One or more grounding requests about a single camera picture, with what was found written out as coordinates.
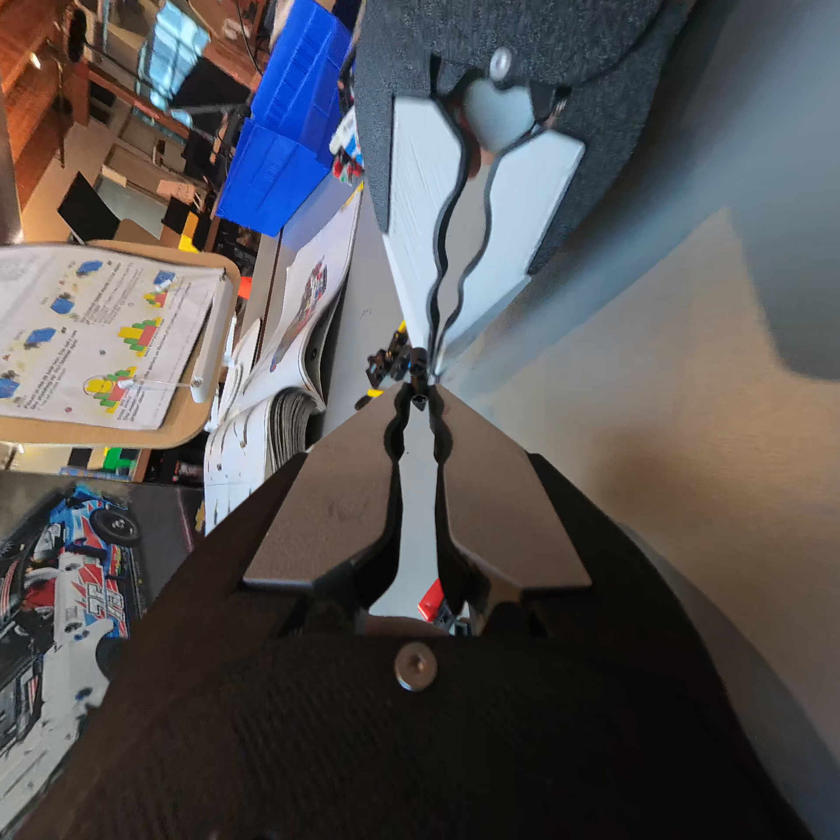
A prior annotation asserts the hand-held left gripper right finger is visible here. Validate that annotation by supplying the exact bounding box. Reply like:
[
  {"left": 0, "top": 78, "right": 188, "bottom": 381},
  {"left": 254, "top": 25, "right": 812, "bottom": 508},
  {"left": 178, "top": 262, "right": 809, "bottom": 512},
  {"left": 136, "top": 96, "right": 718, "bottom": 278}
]
[{"left": 428, "top": 385, "right": 593, "bottom": 619}]

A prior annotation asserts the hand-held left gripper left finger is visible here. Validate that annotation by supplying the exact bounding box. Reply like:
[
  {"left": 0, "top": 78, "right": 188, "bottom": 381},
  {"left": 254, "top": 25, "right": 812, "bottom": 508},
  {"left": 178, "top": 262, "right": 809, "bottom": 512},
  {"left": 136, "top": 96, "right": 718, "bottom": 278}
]
[{"left": 243, "top": 385, "right": 410, "bottom": 611}]

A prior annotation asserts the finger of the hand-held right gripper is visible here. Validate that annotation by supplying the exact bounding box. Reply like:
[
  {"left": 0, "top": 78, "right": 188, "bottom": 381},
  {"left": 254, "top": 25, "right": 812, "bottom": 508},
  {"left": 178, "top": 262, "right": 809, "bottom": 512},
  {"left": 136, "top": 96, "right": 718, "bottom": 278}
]
[
  {"left": 382, "top": 97, "right": 473, "bottom": 361},
  {"left": 434, "top": 130, "right": 586, "bottom": 376}
]

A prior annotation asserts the grey desk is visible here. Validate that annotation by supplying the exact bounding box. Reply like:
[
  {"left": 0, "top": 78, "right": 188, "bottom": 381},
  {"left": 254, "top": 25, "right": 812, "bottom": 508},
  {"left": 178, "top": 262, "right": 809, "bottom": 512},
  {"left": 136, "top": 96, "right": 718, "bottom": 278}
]
[{"left": 325, "top": 0, "right": 840, "bottom": 808}]

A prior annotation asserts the partly built toy car model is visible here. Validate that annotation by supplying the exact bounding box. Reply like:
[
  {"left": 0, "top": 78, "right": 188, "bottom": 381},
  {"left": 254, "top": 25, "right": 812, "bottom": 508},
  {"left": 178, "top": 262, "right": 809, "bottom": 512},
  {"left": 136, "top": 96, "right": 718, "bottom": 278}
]
[{"left": 330, "top": 121, "right": 367, "bottom": 188}]

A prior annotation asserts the wooden document stand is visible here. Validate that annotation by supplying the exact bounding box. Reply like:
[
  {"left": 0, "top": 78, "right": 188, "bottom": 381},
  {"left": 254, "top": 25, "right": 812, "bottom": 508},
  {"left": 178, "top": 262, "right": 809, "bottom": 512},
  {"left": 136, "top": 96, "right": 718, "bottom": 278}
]
[{"left": 0, "top": 239, "right": 263, "bottom": 454}]

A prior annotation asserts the open instruction booklet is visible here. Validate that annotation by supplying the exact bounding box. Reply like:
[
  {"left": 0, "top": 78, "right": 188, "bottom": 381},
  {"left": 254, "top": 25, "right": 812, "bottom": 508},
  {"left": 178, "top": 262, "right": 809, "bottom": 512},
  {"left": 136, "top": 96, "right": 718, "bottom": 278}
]
[{"left": 203, "top": 180, "right": 365, "bottom": 536}]

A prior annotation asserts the black toy car set box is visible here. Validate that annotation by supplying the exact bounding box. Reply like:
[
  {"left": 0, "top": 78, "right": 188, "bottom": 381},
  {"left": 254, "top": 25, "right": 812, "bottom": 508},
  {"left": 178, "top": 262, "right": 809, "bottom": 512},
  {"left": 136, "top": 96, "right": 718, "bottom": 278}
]
[{"left": 0, "top": 469, "right": 207, "bottom": 834}]

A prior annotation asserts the printed instruction sheet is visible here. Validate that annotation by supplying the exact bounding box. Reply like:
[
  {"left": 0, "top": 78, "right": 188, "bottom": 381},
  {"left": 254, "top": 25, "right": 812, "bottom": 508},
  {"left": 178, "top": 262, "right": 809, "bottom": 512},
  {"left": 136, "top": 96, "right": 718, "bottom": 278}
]
[{"left": 0, "top": 244, "right": 221, "bottom": 431}]

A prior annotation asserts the black flat panel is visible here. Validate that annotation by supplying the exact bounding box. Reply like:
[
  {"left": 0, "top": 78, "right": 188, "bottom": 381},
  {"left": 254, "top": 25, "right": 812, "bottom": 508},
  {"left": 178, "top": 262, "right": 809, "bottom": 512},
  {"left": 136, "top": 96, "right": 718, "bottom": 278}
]
[{"left": 58, "top": 172, "right": 122, "bottom": 244}]

